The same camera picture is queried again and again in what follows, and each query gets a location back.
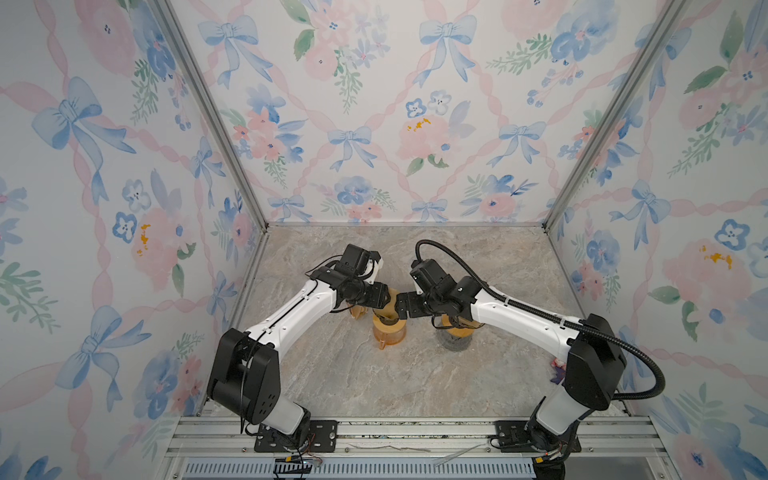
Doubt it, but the right aluminium corner post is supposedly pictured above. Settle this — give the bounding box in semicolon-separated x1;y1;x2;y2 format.
542;0;688;234

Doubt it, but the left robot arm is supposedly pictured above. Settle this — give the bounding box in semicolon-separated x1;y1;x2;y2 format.
206;244;391;444

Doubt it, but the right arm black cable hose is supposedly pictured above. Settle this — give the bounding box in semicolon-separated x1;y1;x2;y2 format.
415;239;667;401

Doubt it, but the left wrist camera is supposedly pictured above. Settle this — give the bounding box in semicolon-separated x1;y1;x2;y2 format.
363;251;383;284

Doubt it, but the left aluminium corner post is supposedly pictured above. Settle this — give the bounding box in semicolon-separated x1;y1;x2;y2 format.
148;0;268;234

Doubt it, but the aluminium corner post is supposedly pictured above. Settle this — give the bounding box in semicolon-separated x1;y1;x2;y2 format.
148;0;268;234
542;0;688;234

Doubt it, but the grey glass carafe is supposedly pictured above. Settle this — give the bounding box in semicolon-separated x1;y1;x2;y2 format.
436;330;473;352

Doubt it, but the wooden ring dripper base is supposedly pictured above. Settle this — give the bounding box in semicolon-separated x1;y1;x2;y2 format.
441;316;484;339

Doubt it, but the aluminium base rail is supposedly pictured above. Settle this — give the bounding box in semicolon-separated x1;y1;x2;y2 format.
154;417;681;479

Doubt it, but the orange glass carafe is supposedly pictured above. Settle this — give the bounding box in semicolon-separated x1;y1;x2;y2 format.
373;328;407;350

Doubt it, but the orange coffee filter holder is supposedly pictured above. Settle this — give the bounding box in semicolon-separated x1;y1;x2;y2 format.
349;306;368;320

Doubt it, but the purple yellow toy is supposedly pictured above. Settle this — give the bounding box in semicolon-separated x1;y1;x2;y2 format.
550;358;567;385

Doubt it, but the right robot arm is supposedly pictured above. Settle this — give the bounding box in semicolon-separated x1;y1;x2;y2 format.
395;259;627;452

